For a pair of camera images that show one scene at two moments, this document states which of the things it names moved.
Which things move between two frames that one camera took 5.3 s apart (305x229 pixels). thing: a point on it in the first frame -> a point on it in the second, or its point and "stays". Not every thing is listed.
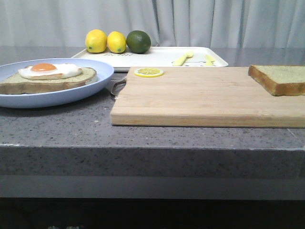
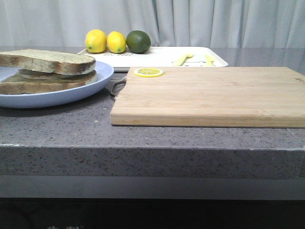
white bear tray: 155,57 stays
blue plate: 104,75 stays
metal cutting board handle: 117,86 stays
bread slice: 280,80 -> 47,61
